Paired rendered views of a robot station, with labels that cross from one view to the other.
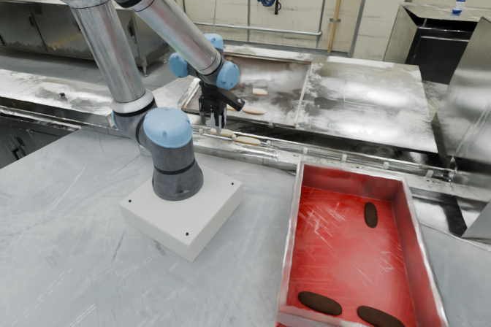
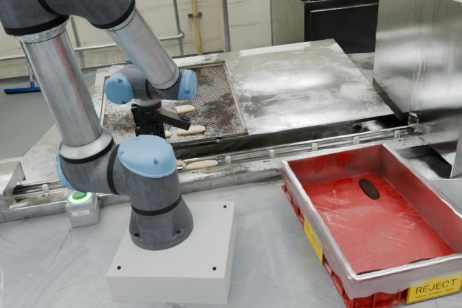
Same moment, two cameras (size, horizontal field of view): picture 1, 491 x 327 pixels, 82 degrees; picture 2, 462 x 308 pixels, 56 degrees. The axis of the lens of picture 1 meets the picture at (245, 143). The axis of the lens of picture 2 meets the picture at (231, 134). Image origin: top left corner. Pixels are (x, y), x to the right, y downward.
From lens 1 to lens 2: 0.41 m
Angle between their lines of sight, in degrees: 21
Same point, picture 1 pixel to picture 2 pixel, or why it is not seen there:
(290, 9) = not seen: hidden behind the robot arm
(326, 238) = (344, 224)
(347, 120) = (297, 110)
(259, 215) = (265, 232)
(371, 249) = (388, 216)
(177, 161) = (170, 192)
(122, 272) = not seen: outside the picture
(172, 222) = (188, 267)
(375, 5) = not seen: outside the picture
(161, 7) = (139, 21)
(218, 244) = (243, 274)
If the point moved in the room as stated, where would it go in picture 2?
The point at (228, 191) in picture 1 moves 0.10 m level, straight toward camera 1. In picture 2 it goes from (225, 215) to (247, 238)
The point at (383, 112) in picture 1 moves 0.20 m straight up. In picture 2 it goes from (326, 92) to (327, 39)
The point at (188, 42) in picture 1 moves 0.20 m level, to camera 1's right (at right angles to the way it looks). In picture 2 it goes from (157, 54) to (243, 36)
